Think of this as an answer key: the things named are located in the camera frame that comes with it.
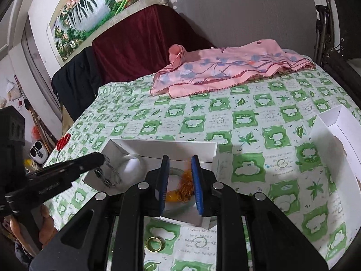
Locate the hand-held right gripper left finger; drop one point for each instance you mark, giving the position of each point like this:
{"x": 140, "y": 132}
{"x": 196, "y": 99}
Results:
{"x": 164, "y": 183}

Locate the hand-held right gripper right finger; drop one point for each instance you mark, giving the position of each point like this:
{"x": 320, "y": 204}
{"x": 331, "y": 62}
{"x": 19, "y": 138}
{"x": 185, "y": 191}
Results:
{"x": 198, "y": 187}

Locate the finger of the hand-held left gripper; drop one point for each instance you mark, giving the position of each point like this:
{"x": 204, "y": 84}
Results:
{"x": 93, "y": 159}
{"x": 50, "y": 187}

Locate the white cardboard box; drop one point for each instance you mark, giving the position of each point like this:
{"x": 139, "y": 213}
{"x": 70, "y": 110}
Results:
{"x": 169, "y": 146}

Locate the person's left hand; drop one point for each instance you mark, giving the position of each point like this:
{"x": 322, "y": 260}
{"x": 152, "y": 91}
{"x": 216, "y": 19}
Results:
{"x": 48, "y": 225}

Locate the green jade bangle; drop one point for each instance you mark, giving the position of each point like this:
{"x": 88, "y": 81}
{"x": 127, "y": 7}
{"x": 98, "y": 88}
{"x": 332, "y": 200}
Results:
{"x": 174, "y": 171}

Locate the white foot massager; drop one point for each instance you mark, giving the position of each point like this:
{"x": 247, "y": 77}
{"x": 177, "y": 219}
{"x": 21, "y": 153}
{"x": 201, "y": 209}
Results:
{"x": 38, "y": 153}

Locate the white jade bangle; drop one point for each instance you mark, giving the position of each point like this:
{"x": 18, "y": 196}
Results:
{"x": 121, "y": 161}

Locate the black jacket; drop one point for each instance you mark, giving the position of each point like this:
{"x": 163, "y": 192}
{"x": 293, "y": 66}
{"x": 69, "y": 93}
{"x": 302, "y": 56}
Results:
{"x": 76, "y": 82}

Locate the green white printed bedsheet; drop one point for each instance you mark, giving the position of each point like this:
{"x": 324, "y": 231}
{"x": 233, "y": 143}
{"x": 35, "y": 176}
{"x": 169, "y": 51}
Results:
{"x": 253, "y": 118}

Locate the pink floral cloth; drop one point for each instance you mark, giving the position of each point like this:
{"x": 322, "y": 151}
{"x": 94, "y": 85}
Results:
{"x": 214, "y": 70}

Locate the maroon velvet cloth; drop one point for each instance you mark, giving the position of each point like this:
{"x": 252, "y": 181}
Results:
{"x": 135, "y": 42}

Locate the white box lid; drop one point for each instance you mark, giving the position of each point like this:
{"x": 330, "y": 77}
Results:
{"x": 321, "y": 138}

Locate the waterfall landscape painting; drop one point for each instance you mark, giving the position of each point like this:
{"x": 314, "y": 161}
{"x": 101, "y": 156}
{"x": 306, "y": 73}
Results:
{"x": 84, "y": 11}

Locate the grey seat cushion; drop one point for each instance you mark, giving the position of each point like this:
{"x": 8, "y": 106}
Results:
{"x": 354, "y": 66}

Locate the black folding chair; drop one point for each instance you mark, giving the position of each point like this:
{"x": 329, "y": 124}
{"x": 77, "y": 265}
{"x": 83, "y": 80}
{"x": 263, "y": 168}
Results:
{"x": 327, "y": 34}

